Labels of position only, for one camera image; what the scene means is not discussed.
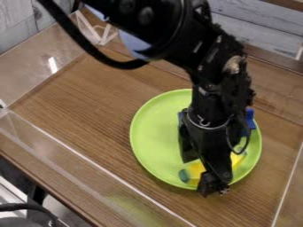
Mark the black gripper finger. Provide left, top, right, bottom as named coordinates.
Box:
left=196, top=171, right=229, bottom=197
left=179, top=125, right=199, bottom=163

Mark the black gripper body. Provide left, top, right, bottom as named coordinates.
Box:
left=187, top=109, right=240, bottom=184

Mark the yellow toy banana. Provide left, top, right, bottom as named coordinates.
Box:
left=179, top=153, right=247, bottom=187

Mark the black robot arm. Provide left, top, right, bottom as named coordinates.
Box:
left=37, top=0, right=255, bottom=196

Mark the green round plate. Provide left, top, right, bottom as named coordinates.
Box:
left=129, top=89, right=263, bottom=190

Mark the blue plastic block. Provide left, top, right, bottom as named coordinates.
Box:
left=177, top=109, right=256, bottom=139

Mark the clear acrylic enclosure wall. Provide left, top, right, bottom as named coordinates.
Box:
left=0, top=107, right=195, bottom=227

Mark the clear acrylic corner bracket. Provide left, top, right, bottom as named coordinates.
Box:
left=76, top=11, right=118, bottom=46

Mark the black cable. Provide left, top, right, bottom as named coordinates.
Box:
left=0, top=202, right=57, bottom=227

